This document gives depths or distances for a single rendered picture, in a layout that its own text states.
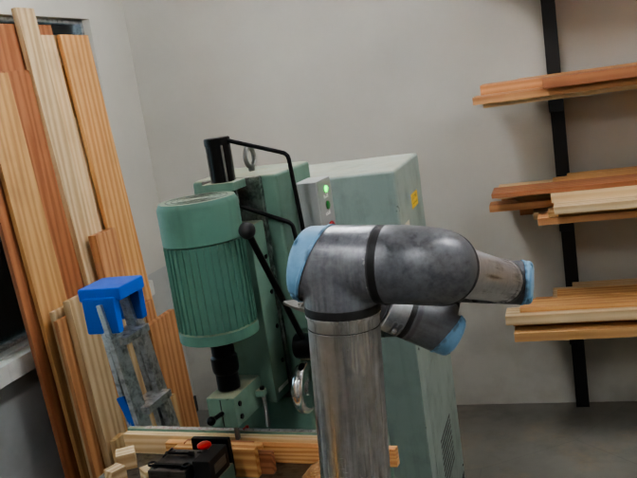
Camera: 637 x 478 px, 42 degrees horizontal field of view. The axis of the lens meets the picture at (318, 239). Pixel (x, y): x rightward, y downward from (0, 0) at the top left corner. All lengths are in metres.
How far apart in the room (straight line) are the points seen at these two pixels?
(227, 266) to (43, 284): 1.67
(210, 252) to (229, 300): 0.11
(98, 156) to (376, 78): 1.35
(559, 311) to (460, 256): 2.46
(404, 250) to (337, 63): 2.95
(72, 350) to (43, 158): 0.79
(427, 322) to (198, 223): 0.50
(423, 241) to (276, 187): 0.78
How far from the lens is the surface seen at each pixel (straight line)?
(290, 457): 1.87
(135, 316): 2.86
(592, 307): 3.65
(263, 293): 1.87
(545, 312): 3.64
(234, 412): 1.83
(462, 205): 4.01
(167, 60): 4.37
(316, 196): 1.95
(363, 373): 1.23
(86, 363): 3.27
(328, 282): 1.18
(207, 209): 1.69
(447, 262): 1.17
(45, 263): 3.33
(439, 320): 1.67
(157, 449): 2.05
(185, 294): 1.75
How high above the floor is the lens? 1.71
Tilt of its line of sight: 11 degrees down
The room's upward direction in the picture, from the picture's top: 8 degrees counter-clockwise
